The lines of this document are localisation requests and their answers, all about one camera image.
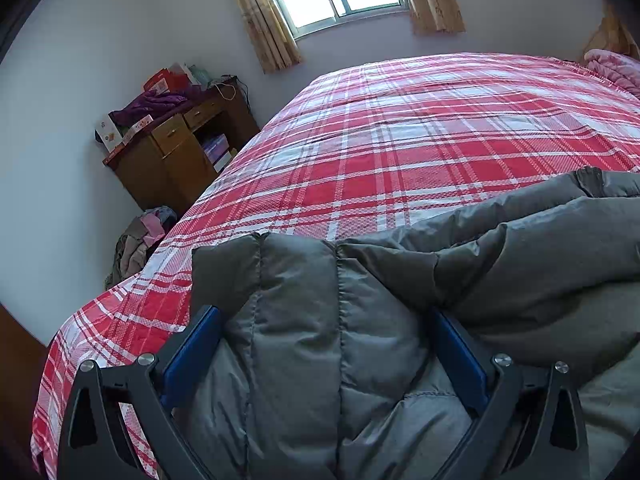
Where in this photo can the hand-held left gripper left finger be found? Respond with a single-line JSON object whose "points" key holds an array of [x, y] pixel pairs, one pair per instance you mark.
{"points": [[192, 355]]}

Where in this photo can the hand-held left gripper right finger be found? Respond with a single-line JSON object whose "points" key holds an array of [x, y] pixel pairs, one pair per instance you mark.
{"points": [[461, 360]]}

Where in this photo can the grey puffer jacket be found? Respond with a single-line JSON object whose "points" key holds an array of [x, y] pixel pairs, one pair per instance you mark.
{"points": [[325, 335]]}

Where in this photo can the pile of clothes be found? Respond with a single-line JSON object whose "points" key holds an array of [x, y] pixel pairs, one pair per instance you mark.
{"points": [[137, 245]]}

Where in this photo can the brown wooden desk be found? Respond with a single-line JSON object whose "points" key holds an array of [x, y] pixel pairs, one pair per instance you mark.
{"points": [[150, 170]]}

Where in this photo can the stack of boxes in desk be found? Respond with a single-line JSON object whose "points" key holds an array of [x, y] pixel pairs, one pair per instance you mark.
{"points": [[219, 152]]}

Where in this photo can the red plaid bed sheet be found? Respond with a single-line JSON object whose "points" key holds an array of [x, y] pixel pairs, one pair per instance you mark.
{"points": [[400, 135]]}

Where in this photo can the white printed box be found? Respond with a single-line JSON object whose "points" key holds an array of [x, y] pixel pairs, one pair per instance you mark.
{"points": [[109, 132]]}

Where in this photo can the purple cloth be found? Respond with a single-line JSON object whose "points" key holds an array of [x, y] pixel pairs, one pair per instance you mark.
{"points": [[155, 105]]}

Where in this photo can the red gift box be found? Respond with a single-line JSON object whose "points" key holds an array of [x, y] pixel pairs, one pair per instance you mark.
{"points": [[162, 82]]}

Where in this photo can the pale green bag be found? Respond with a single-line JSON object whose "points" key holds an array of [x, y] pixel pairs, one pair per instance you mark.
{"points": [[202, 75]]}

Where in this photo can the pink folded quilt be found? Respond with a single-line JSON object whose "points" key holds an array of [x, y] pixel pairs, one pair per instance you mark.
{"points": [[617, 70]]}

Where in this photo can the long beige curtain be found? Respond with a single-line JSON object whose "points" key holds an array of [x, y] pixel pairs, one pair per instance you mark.
{"points": [[612, 35]]}

